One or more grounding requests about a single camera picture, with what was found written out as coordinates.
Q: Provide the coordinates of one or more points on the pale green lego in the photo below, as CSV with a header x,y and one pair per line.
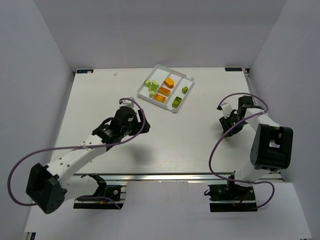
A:
x,y
151,94

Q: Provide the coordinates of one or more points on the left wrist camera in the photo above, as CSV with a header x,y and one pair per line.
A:
x,y
128,102

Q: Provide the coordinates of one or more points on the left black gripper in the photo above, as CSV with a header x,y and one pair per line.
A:
x,y
139,122

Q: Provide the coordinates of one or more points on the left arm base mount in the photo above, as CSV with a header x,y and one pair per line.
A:
x,y
106,196

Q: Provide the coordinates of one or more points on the long green lego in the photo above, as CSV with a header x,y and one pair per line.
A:
x,y
176,102

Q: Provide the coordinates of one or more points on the blue table label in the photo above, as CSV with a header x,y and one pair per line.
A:
x,y
233,69
84,71

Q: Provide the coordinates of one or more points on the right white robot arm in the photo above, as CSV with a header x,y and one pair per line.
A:
x,y
272,144

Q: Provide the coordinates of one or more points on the left blue table label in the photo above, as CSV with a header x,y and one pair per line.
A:
x,y
84,71

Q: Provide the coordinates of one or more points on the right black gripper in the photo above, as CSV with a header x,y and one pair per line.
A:
x,y
229,122

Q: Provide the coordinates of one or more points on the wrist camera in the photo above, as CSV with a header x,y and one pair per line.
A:
x,y
128,102
226,109

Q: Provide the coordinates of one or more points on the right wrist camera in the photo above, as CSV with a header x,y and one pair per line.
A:
x,y
226,109

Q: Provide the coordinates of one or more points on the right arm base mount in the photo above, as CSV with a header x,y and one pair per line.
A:
x,y
231,198

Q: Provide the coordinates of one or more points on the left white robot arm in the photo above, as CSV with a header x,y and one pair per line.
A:
x,y
50,185

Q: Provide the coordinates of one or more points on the orange lego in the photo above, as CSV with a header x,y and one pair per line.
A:
x,y
164,91
160,98

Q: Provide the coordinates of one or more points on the yellow oval lego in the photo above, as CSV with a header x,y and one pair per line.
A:
x,y
169,82

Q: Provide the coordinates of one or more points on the right blue table label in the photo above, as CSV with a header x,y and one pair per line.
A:
x,y
233,69

